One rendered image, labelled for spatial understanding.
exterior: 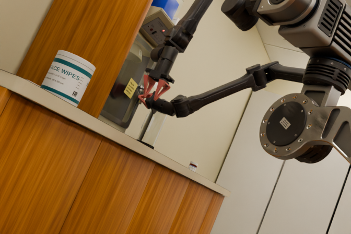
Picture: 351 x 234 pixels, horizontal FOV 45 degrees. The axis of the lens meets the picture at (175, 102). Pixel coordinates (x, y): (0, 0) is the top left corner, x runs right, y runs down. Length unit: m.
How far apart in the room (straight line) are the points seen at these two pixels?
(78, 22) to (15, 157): 0.89
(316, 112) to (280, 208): 3.46
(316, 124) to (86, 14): 1.15
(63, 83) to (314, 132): 0.74
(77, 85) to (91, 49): 0.51
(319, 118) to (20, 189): 0.85
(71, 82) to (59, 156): 0.23
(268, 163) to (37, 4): 3.27
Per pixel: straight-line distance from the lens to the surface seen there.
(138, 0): 1.85
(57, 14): 2.06
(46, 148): 1.31
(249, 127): 4.86
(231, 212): 4.73
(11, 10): 2.01
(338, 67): 1.34
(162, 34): 2.01
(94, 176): 1.54
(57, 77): 1.36
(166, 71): 1.56
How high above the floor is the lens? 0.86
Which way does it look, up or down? 10 degrees up
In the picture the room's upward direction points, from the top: 24 degrees clockwise
